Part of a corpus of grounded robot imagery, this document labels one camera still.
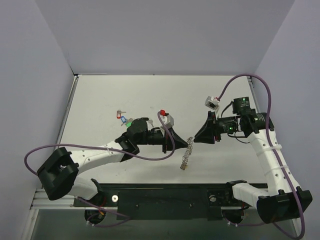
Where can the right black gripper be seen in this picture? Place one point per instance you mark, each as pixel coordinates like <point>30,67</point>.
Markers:
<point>215,128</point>

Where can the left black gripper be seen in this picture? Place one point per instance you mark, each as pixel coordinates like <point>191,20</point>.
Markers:
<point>164,141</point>

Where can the white disc wire keyring holder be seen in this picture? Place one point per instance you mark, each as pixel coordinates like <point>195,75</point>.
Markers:
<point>187,153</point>

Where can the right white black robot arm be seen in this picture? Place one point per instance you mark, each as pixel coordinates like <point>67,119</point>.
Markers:
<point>284,198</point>

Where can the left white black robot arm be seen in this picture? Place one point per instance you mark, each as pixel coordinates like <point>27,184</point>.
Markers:
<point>60,173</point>

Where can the black tag silver key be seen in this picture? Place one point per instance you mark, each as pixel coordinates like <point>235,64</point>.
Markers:
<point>150,121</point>

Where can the green key tag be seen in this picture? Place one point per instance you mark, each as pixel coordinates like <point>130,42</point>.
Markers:
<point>128,124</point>

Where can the blue key tag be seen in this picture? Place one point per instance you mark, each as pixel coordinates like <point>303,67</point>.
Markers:
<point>123,120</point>

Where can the red tag key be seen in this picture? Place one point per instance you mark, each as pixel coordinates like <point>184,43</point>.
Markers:
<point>119,113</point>

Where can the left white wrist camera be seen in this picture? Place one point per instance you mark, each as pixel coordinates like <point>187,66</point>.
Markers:
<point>166,119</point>

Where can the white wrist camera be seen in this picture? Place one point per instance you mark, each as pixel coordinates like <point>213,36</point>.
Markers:
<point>213,103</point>
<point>166,119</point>

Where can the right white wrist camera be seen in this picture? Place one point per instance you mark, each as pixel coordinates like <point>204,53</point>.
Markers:
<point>213,103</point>

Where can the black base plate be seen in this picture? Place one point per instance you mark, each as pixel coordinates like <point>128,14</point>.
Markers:
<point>169,201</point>

